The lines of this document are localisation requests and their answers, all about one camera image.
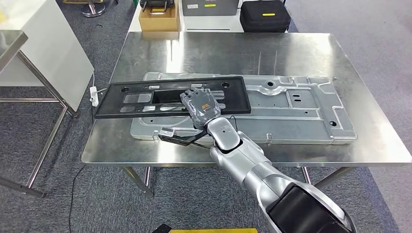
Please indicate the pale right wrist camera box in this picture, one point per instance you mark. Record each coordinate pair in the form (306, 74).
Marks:
(167, 132)

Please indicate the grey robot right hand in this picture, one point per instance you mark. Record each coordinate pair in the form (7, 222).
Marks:
(202, 107)

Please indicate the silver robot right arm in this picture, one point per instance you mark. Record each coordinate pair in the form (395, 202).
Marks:
(251, 157)

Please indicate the white power strip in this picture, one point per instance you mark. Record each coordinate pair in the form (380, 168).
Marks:
(94, 96)

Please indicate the chrome round pedestal base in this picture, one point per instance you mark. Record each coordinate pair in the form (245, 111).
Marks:
(93, 9)

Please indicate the grey and white equipment case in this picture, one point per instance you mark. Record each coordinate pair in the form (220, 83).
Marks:
(209, 21)

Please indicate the black case with yellow label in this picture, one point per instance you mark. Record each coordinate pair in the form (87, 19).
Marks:
(264, 19)

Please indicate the grey stamped metal panel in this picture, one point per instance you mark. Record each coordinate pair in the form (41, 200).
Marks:
(289, 119)

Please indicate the yellow floor tape outline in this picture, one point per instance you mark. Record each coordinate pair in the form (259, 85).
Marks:
(212, 230)

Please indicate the steel workbench table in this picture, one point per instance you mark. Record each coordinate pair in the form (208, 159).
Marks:
(225, 54)

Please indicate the black plastic plate frame part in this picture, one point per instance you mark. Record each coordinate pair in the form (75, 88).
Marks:
(231, 96)

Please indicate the brown cardboard box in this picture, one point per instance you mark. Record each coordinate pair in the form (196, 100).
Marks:
(157, 22)

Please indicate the white panel board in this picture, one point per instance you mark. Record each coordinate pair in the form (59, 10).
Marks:
(54, 54)

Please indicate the steel side table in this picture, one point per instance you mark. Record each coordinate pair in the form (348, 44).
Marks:
(11, 41)

